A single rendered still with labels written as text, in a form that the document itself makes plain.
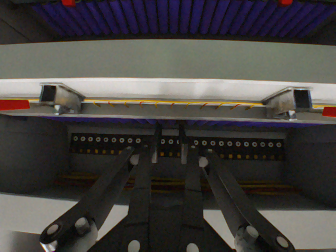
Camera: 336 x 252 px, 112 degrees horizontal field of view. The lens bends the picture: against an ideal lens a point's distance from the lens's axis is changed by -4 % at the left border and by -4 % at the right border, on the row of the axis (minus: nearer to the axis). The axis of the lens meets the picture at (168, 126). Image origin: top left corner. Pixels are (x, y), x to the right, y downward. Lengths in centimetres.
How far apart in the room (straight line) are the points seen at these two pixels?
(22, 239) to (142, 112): 36
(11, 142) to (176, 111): 31
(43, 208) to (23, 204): 3
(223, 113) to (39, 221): 28
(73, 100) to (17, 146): 20
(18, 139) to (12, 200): 12
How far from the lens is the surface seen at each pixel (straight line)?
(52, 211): 24
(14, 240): 42
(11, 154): 36
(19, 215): 28
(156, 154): 16
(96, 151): 36
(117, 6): 30
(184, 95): 16
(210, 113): 18
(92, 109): 21
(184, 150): 16
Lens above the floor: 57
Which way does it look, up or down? 8 degrees up
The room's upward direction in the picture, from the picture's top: 179 degrees counter-clockwise
